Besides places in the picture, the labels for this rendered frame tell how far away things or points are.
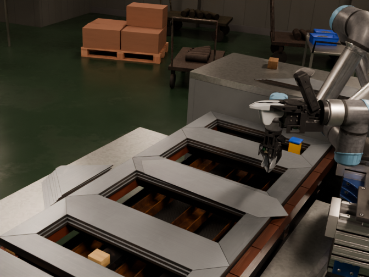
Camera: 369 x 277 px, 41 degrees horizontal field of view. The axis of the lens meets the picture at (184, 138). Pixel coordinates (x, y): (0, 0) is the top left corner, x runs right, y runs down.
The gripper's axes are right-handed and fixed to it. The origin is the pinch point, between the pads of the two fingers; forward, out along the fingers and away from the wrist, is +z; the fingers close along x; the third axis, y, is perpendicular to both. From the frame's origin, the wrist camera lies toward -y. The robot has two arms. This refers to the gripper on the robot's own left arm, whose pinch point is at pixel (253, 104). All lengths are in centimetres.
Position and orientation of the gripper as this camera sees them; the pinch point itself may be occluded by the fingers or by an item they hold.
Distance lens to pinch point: 135.5
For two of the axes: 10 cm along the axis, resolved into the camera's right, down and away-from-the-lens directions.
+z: -9.9, -0.1, -1.1
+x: -1.1, -2.9, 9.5
